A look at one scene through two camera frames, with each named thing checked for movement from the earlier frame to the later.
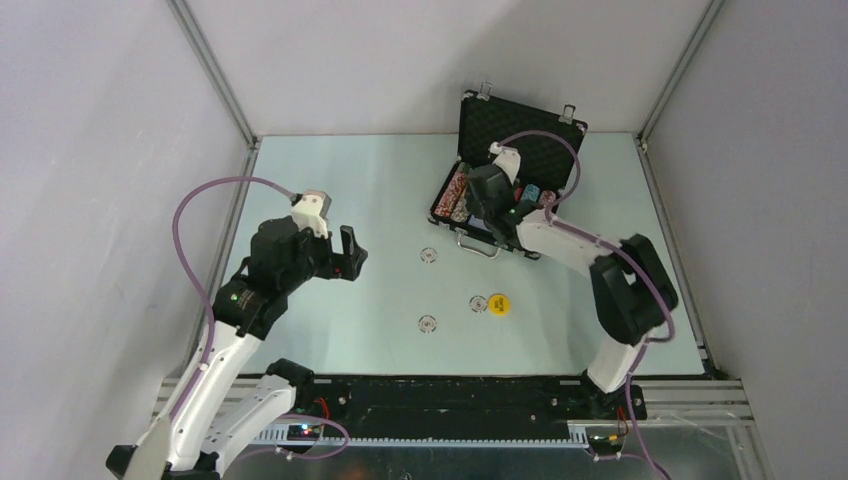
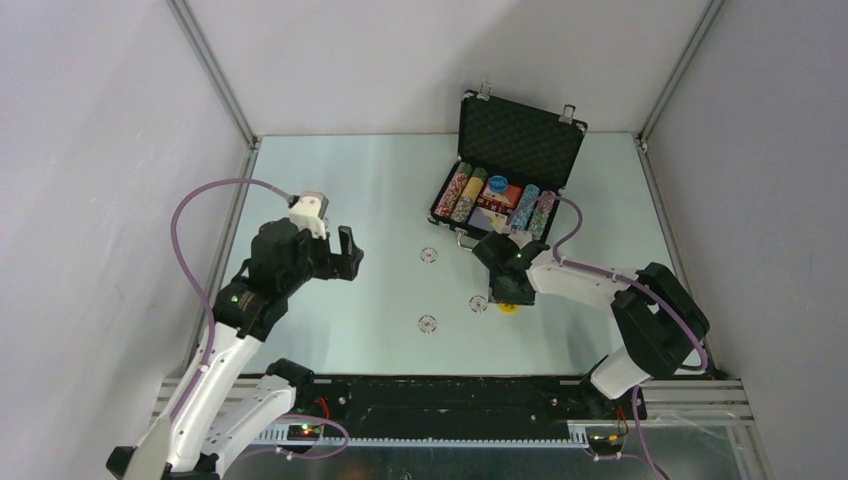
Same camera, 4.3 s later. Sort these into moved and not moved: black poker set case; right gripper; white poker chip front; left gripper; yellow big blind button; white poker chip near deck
Moved: yellow big blind button; right gripper
Not moved: white poker chip near deck; left gripper; black poker set case; white poker chip front
